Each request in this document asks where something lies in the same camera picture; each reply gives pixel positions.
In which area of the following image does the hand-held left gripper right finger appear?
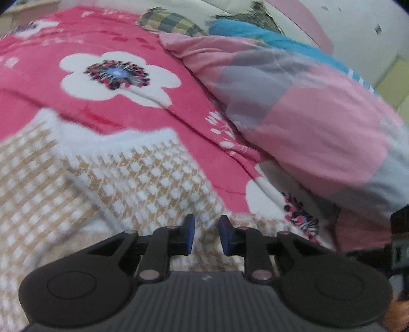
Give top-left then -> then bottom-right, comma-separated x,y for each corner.
217,215 -> 323,284

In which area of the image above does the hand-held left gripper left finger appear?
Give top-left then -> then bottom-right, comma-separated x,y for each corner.
86,213 -> 196,284

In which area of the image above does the beige white houndstooth coat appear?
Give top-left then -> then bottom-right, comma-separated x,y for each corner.
0,109 -> 336,332

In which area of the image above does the pink grey patchwork quilt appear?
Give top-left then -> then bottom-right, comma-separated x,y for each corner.
160,33 -> 409,253

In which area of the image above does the pale yellow door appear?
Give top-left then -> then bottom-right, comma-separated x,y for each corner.
375,54 -> 409,111

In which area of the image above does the teal pillow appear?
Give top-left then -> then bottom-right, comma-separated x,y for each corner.
209,18 -> 381,94

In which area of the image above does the pink floral blanket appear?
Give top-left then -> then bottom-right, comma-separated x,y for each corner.
0,6 -> 339,253

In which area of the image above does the green yellow plaid pillow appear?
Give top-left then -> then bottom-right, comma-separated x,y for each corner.
136,11 -> 208,37

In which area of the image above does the dark patterned pillow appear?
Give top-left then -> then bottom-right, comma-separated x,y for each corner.
214,0 -> 285,34

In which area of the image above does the pink white bed headboard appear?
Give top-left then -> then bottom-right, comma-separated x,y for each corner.
204,0 -> 334,55

